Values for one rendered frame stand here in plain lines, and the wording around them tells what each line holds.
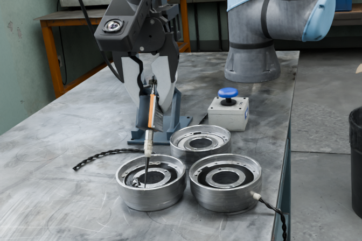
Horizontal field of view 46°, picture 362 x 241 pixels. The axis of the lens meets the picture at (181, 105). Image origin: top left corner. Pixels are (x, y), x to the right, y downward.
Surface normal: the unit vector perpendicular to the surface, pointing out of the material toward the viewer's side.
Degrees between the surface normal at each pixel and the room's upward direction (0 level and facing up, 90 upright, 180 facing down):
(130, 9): 29
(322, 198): 0
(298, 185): 0
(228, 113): 90
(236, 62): 72
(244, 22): 94
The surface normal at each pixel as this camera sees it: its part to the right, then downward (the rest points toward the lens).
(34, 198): -0.09, -0.93
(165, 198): 0.40, 0.29
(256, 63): 0.02, 0.05
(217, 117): -0.29, 0.36
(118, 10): -0.16, -0.64
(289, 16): -0.64, 0.49
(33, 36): 0.96, 0.02
